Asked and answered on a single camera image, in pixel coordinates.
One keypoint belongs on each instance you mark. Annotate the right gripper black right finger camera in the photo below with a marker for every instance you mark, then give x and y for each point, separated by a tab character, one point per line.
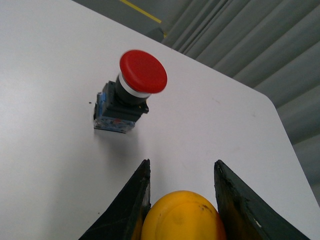
245	215

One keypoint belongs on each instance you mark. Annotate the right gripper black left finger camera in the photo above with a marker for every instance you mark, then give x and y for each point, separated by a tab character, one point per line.
124	218

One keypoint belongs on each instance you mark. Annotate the yellow push button switch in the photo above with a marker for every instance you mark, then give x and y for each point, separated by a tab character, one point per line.
183	215

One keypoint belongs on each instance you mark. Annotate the grey curtain right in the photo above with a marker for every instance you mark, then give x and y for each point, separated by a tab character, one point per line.
272	46

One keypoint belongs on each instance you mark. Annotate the red push button switch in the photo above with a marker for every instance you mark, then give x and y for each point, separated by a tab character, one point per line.
121	103

